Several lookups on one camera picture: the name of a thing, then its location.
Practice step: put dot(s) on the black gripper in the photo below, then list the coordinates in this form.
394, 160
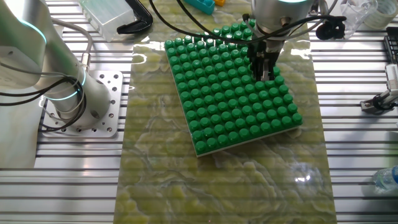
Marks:
258, 54

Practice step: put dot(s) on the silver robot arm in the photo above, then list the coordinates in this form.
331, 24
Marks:
93, 102

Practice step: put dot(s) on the green studded baseplate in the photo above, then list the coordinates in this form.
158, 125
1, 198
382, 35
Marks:
233, 102

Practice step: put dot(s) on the yellow four-stud block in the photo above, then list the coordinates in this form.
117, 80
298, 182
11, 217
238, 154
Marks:
219, 2

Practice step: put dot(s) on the clear plastic cup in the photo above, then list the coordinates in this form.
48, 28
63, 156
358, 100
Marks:
360, 12

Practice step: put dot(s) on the black C-clamp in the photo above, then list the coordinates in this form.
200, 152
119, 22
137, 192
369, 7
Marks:
144, 20

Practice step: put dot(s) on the black keyboard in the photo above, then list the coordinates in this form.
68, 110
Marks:
392, 43

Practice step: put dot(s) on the clear tape roll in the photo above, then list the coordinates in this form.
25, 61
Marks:
384, 14

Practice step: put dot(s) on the green marble pattern mat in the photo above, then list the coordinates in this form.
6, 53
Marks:
186, 186

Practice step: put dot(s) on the translucent plastic box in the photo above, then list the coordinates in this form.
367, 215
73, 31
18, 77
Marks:
107, 17

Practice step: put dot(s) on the plastic water bottle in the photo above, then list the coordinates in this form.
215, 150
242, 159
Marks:
387, 179

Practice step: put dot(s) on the camera mount clamp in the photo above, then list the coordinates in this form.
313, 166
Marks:
373, 105
316, 7

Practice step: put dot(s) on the gray depth camera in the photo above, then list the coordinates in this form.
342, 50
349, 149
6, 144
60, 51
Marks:
392, 77

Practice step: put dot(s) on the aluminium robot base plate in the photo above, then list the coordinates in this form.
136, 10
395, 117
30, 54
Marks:
109, 124

